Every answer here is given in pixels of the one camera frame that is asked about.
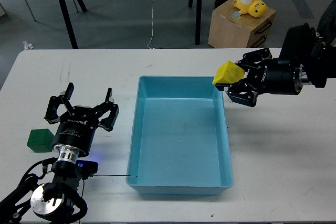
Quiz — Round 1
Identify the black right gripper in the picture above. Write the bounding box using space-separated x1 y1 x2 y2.
215 48 302 107

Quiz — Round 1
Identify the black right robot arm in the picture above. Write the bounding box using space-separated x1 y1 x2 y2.
213 1 335 107

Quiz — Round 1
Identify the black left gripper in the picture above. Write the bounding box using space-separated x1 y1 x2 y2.
44 82 119 157

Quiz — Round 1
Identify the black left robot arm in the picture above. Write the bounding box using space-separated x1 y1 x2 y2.
1 83 119 223

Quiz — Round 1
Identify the blue plastic bin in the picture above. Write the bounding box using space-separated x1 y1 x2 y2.
126 76 233 195

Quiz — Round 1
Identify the green block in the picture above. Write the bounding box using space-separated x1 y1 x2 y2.
27 129 55 153

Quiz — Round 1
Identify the white cable on floor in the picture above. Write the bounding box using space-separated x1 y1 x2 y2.
135 0 161 50

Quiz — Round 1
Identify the yellow plush toy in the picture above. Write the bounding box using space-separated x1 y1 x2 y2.
233 0 267 18

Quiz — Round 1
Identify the wooden drawer cabinet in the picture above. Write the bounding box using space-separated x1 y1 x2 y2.
208 0 276 48

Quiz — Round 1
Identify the small blue green card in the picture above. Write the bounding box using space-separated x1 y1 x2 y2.
230 11 241 20

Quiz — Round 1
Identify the yellow block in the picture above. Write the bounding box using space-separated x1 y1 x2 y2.
212 61 246 85

